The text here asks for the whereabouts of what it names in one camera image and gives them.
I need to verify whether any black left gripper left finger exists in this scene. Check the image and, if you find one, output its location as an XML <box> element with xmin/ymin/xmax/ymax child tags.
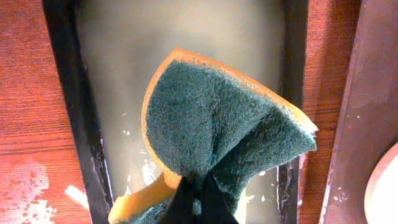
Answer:
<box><xmin>158</xmin><ymin>177</ymin><xmax>195</xmax><ymax>224</ymax></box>

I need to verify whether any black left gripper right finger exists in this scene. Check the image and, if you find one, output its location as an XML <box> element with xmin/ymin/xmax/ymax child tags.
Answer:
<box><xmin>200</xmin><ymin>172</ymin><xmax>238</xmax><ymax>224</ymax></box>

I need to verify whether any yellow green sponge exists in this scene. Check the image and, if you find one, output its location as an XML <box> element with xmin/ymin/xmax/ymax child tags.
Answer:
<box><xmin>108</xmin><ymin>48</ymin><xmax>317</xmax><ymax>223</ymax></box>

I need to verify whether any white plate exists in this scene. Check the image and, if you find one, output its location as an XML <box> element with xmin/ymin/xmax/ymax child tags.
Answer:
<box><xmin>364</xmin><ymin>144</ymin><xmax>397</xmax><ymax>224</ymax></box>

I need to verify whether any black water tray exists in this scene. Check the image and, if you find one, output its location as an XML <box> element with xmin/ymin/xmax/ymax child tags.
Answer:
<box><xmin>43</xmin><ymin>0</ymin><xmax>309</xmax><ymax>223</ymax></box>

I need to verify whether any dark brown serving tray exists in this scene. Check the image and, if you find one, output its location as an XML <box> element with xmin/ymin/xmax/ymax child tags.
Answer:
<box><xmin>319</xmin><ymin>0</ymin><xmax>397</xmax><ymax>223</ymax></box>

